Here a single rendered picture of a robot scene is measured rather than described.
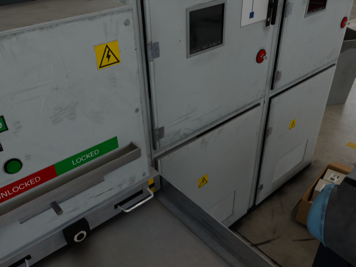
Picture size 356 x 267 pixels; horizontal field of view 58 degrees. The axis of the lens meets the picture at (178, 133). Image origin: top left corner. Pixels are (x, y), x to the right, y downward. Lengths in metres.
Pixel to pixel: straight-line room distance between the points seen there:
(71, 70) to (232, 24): 0.70
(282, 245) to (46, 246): 1.42
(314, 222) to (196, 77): 0.74
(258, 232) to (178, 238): 1.18
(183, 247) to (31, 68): 0.55
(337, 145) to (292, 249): 1.13
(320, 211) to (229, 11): 0.82
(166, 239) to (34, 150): 0.40
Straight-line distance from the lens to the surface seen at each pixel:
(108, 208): 0.90
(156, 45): 1.00
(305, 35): 1.69
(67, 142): 0.74
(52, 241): 0.87
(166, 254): 0.86
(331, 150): 2.78
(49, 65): 0.67
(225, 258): 0.85
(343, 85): 3.36
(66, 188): 0.76
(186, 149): 1.28
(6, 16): 0.75
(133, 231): 0.91
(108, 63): 0.72
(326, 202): 0.54
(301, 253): 1.99
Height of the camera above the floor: 1.55
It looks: 34 degrees down
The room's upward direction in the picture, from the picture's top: 2 degrees counter-clockwise
